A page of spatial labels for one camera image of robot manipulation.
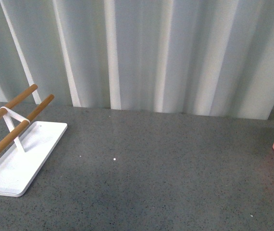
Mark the white pleated curtain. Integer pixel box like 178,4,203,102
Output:
0,0,274,120

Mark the white rack with wooden bars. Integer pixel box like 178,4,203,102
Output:
0,84,67,197

